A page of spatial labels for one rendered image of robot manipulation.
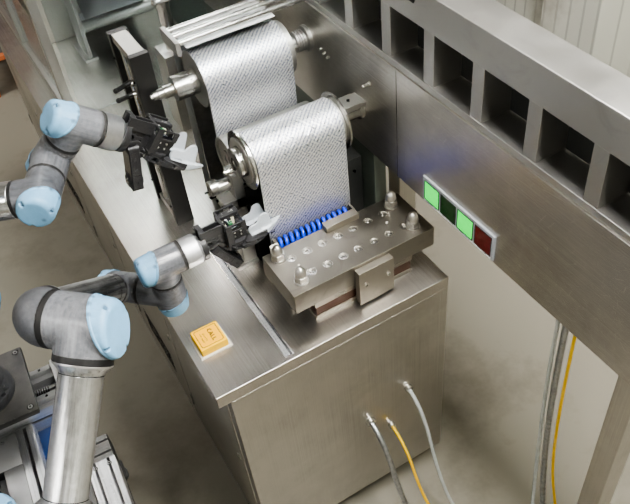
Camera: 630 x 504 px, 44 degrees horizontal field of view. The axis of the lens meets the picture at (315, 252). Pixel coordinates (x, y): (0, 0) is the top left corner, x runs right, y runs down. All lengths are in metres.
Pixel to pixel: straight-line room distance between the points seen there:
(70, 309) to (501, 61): 0.90
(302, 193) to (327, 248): 0.15
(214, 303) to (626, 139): 1.13
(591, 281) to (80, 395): 0.96
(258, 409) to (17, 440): 0.62
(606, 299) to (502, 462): 1.36
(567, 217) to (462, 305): 1.72
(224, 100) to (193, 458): 1.36
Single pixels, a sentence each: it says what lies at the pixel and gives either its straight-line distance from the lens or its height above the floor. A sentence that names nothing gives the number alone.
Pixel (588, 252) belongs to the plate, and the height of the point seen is 1.36.
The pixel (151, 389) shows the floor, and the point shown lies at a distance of 3.01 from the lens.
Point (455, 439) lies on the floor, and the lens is 2.77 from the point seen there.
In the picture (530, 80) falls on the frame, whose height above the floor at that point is 1.61.
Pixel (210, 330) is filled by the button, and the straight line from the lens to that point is 1.91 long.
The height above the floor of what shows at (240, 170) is 1.25.
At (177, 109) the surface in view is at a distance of 2.53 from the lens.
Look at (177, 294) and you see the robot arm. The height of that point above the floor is 1.03.
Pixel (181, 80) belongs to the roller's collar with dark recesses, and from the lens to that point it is 1.94.
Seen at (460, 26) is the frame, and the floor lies 1.63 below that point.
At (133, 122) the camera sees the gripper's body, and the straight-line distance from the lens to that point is 1.65.
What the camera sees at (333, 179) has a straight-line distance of 1.92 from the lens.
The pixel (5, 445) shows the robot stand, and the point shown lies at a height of 0.73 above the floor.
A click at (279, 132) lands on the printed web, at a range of 1.80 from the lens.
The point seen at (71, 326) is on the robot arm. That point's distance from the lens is 1.50.
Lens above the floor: 2.37
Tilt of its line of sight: 45 degrees down
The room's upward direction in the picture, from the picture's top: 7 degrees counter-clockwise
